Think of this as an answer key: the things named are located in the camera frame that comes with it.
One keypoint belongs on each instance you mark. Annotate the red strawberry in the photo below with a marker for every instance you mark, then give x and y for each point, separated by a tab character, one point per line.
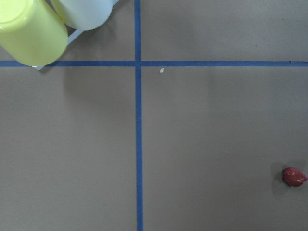
294	177

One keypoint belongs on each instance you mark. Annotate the white plastic cup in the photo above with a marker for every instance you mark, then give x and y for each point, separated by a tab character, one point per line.
84	13

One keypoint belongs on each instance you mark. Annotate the yellow plastic cup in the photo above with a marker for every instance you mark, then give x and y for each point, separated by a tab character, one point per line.
31	32

